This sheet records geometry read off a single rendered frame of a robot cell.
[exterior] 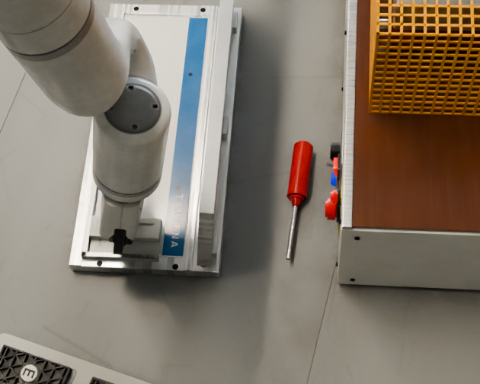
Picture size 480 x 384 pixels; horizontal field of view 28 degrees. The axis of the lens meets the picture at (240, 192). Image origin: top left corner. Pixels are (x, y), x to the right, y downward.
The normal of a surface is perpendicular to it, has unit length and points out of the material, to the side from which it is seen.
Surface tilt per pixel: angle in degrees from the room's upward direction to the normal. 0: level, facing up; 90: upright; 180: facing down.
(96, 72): 88
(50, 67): 94
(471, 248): 90
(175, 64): 0
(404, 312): 0
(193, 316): 0
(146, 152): 96
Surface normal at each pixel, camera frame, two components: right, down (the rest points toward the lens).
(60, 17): 0.68, 0.62
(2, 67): -0.07, -0.44
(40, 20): 0.39, 0.82
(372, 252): -0.07, 0.90
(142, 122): 0.20, -0.34
